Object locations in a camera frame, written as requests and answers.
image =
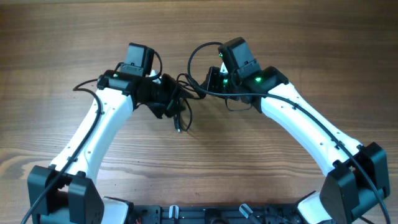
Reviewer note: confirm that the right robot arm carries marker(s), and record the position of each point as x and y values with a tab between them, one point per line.
356	175

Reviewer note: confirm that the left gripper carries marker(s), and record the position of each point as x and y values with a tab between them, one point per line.
175	91

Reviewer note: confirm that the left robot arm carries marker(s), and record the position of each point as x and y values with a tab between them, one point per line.
65	191

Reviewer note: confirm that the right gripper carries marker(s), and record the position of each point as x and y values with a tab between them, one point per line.
211	84

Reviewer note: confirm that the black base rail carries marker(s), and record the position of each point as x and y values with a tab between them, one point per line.
268	214

